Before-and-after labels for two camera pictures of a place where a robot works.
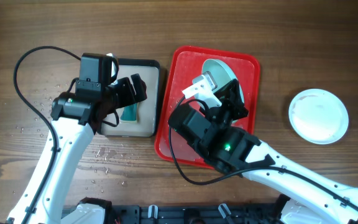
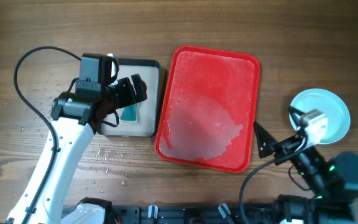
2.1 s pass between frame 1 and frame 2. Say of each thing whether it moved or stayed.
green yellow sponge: stayed
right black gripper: moved
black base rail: stayed
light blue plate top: moved
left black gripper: stayed
